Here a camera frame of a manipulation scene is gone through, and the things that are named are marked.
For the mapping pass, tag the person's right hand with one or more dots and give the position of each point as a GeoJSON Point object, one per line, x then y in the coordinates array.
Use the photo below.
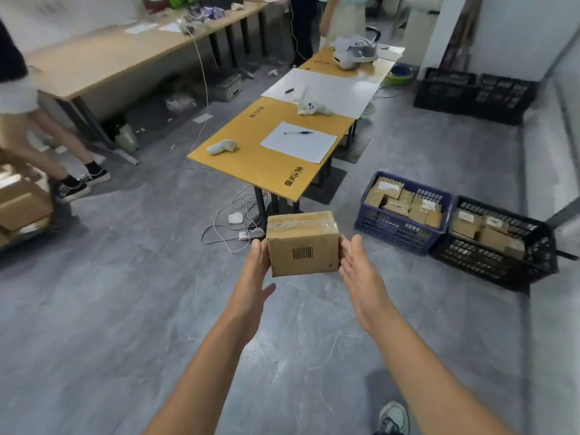
{"type": "Point", "coordinates": [367, 289]}

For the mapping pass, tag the person's left hand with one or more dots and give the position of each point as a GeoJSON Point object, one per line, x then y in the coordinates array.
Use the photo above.
{"type": "Point", "coordinates": [251, 289]}

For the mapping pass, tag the small brown box square mark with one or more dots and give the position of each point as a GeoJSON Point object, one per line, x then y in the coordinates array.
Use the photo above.
{"type": "Point", "coordinates": [303, 262]}

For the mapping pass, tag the blue plastic crate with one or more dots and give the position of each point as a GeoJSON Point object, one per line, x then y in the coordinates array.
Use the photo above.
{"type": "Point", "coordinates": [389, 231]}

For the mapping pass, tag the brown box round hole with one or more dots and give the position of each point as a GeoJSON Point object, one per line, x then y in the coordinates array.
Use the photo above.
{"type": "Point", "coordinates": [396, 208]}

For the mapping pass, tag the medium plain brown seamed box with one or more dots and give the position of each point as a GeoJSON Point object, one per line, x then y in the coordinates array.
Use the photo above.
{"type": "Point", "coordinates": [418, 215]}

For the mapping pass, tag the square brown box clear tape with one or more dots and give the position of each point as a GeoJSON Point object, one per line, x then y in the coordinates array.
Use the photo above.
{"type": "Point", "coordinates": [374, 199]}

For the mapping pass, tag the small brown box amber tape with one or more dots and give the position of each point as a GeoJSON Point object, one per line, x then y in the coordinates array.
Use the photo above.
{"type": "Point", "coordinates": [434, 219]}

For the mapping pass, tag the tall brown box glossy tape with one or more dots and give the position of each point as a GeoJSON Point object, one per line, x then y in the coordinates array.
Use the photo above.
{"type": "Point", "coordinates": [406, 197]}

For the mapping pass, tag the brown box peeling white label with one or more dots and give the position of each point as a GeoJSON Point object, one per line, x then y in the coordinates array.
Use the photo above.
{"type": "Point", "coordinates": [390, 187]}

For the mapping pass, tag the thin brown box wide label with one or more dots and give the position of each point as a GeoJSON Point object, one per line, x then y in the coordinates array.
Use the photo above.
{"type": "Point", "coordinates": [428, 203]}

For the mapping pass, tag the brown box square white label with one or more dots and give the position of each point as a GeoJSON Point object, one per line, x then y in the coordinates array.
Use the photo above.
{"type": "Point", "coordinates": [466, 228]}

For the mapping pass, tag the black plastic crate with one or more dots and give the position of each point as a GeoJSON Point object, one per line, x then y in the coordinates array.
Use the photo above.
{"type": "Point", "coordinates": [498, 271]}

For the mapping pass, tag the brown box barcode label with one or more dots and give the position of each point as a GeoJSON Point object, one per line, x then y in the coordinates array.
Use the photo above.
{"type": "Point", "coordinates": [515, 249]}

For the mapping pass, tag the person's left forearm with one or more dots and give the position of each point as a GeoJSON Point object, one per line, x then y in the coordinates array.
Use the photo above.
{"type": "Point", "coordinates": [199, 385]}

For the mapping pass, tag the person's right forearm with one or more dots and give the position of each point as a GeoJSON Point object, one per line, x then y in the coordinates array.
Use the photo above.
{"type": "Point", "coordinates": [435, 385]}

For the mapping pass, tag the person's right shoe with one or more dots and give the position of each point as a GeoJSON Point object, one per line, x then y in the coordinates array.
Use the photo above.
{"type": "Point", "coordinates": [394, 419]}

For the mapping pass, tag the white crumpled paper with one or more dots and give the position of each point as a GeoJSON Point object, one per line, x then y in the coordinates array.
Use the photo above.
{"type": "Point", "coordinates": [235, 217]}

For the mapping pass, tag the small white oblong object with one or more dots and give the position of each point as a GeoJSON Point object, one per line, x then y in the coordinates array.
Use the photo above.
{"type": "Point", "coordinates": [222, 147]}

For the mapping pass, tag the black pen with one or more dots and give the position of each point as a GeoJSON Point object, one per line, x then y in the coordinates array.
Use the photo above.
{"type": "Point", "coordinates": [299, 132]}

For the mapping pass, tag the white paper scrap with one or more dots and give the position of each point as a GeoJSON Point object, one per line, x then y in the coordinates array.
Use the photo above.
{"type": "Point", "coordinates": [203, 118]}

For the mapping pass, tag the large white board sheet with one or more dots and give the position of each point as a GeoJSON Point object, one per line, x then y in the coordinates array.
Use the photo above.
{"type": "Point", "coordinates": [335, 95]}

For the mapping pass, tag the green plastic bowl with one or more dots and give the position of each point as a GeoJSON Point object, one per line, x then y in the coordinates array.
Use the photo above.
{"type": "Point", "coordinates": [398, 79]}

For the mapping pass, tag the black storage crate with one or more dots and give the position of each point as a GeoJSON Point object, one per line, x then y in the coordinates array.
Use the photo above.
{"type": "Point", "coordinates": [476, 99]}

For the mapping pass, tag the blue plastic bowl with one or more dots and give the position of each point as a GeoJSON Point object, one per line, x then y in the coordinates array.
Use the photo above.
{"type": "Point", "coordinates": [401, 70]}

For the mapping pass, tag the clear plastic bag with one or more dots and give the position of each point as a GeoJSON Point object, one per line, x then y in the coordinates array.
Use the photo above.
{"type": "Point", "coordinates": [355, 52]}

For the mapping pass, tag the white paper pad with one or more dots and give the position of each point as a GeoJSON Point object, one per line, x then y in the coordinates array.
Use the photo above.
{"type": "Point", "coordinates": [392, 52]}

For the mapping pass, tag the loose white paper sheets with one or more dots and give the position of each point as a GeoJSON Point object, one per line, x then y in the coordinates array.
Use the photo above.
{"type": "Point", "coordinates": [342, 42]}

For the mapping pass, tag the black machine case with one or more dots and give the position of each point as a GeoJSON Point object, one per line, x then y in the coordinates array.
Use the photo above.
{"type": "Point", "coordinates": [219, 0]}

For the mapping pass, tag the crumpled green plastic bag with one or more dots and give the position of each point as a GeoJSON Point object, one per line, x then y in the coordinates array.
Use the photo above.
{"type": "Point", "coordinates": [176, 0]}

